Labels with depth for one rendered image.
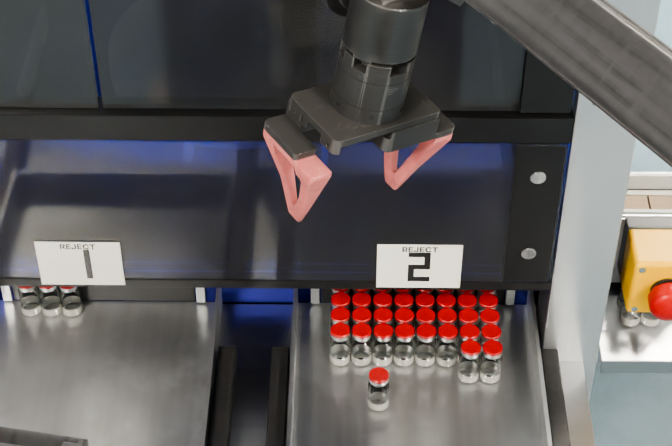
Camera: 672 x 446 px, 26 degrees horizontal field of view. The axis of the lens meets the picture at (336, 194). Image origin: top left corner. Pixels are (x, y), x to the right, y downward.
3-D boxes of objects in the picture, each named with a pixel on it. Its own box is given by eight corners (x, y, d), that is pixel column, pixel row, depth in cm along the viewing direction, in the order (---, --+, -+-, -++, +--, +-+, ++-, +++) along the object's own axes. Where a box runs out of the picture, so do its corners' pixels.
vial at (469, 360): (457, 368, 154) (459, 338, 151) (478, 368, 154) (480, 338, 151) (458, 384, 152) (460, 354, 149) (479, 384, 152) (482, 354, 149)
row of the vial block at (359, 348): (330, 351, 156) (329, 321, 153) (497, 352, 156) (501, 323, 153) (329, 366, 154) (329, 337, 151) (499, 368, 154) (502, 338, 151)
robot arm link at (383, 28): (381, 2, 102) (448, -9, 104) (333, -49, 106) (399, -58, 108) (363, 82, 106) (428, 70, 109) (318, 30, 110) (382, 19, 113)
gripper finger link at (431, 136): (319, 176, 120) (338, 84, 114) (387, 154, 124) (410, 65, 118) (367, 226, 116) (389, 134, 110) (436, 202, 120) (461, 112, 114)
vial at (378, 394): (367, 395, 151) (367, 367, 148) (388, 395, 151) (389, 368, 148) (367, 411, 150) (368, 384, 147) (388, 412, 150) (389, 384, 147)
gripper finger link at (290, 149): (248, 198, 116) (264, 104, 110) (321, 175, 120) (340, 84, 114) (295, 251, 112) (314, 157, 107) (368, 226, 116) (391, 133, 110)
